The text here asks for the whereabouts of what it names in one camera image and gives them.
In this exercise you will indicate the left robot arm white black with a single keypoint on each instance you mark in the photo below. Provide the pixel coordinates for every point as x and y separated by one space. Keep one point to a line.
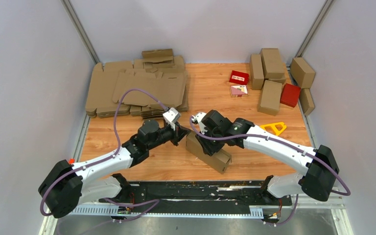
69 185

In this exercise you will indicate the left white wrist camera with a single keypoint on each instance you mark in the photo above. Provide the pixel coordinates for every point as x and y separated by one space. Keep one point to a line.
171 117

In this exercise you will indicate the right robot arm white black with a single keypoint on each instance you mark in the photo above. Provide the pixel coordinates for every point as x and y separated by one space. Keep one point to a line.
316 169

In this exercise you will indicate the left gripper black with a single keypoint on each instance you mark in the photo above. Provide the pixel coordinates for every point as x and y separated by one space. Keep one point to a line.
178 134

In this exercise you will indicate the pink puzzle box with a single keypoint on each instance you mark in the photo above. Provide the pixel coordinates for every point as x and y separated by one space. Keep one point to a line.
238 90

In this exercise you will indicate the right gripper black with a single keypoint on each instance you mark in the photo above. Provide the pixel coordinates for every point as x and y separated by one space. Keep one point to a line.
209 148

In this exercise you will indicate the aluminium rail frame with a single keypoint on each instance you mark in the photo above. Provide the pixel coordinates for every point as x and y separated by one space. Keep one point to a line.
119 212

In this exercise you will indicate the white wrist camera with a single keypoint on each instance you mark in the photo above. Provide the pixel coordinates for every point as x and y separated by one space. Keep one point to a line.
197 119
171 117

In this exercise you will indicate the folded cardboard box front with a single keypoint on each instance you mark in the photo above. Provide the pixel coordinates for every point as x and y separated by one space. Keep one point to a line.
269 101

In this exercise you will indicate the flat cardboard stack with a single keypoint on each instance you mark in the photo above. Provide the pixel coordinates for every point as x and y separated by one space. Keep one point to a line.
139 87

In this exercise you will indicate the folded cardboard box top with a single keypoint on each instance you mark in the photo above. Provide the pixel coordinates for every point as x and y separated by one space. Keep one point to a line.
272 63

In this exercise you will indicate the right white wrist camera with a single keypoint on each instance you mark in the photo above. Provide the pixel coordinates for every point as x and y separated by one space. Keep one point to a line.
197 119

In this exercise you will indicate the small red box with window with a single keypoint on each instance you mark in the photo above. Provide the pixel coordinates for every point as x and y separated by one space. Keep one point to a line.
238 77

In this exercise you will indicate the cardboard box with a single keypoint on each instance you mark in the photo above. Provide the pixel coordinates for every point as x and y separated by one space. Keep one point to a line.
218 161
256 72
302 72
272 63
269 101
306 100

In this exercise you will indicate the yellow triangular plastic frame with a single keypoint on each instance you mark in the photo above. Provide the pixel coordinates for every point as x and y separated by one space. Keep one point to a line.
275 128

